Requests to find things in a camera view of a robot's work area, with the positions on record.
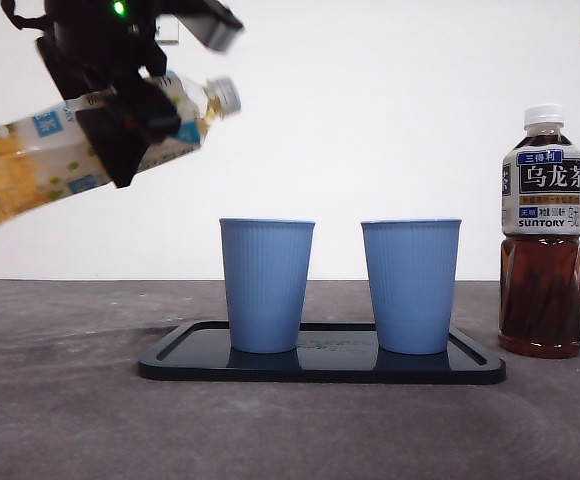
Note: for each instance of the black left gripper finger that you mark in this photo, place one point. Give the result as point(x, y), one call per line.
point(65, 75)
point(115, 145)

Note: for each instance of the clear jasmine oolong tea bottle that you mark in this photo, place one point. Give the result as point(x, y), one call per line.
point(20, 170)

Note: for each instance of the dark oolong tea bottle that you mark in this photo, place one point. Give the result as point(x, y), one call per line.
point(540, 300)

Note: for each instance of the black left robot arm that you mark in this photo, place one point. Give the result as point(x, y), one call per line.
point(90, 30)

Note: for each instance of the blue ribbed cup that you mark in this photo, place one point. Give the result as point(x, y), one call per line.
point(410, 290)
point(265, 290)

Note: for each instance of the dark blue rectangular tray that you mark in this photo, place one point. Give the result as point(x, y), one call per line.
point(320, 371)

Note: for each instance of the white wall socket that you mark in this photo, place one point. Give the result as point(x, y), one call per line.
point(169, 31)

